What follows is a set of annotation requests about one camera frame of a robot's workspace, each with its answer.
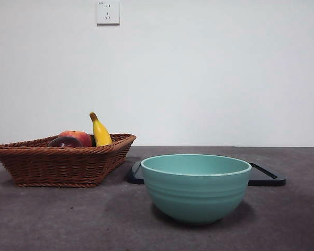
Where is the teal ribbed bowl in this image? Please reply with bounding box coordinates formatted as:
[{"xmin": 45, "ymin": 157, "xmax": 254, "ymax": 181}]
[{"xmin": 140, "ymin": 154, "xmax": 252, "ymax": 225}]

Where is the dark red plum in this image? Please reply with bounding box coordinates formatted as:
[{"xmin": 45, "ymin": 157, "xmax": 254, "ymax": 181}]
[{"xmin": 47, "ymin": 136, "xmax": 82, "ymax": 148}]

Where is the yellow banana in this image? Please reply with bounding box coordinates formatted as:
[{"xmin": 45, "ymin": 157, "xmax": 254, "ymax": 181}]
[{"xmin": 89, "ymin": 112, "xmax": 114, "ymax": 147}]

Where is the red orange peach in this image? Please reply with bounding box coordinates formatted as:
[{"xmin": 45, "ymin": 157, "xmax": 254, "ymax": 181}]
[{"xmin": 58, "ymin": 130, "xmax": 93, "ymax": 147}]

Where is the brown wicker basket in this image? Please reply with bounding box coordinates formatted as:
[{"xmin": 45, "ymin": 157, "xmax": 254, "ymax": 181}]
[{"xmin": 0, "ymin": 133, "xmax": 137, "ymax": 188}]

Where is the black rectangular tray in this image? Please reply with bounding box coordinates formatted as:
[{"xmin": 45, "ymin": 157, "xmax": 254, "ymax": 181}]
[{"xmin": 126, "ymin": 161, "xmax": 287, "ymax": 187}]

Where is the white wall socket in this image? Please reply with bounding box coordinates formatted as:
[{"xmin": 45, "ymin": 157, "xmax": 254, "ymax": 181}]
[{"xmin": 96, "ymin": 1, "xmax": 120, "ymax": 27}]

